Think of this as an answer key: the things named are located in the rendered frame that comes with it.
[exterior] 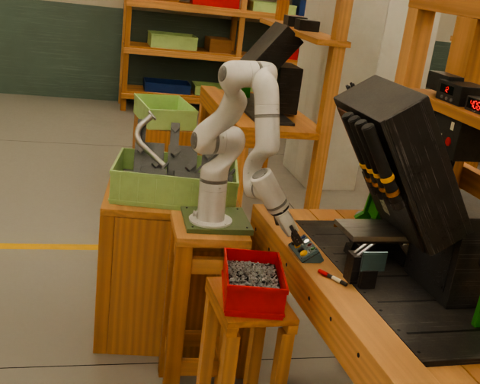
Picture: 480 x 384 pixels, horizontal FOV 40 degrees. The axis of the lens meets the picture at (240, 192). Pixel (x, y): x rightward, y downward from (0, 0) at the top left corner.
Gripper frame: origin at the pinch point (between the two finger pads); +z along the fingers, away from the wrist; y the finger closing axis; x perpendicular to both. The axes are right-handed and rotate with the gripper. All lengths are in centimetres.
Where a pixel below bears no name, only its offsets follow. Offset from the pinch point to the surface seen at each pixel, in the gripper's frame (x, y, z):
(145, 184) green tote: -42, -83, -20
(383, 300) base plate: 12.7, 32.0, 19.8
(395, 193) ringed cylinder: 29, 43, -21
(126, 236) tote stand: -62, -79, -4
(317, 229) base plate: 13.1, -30.6, 19.7
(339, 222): 14.1, 17.5, -7.4
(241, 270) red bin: -23.5, 3.3, -3.6
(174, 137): -18, -111, -23
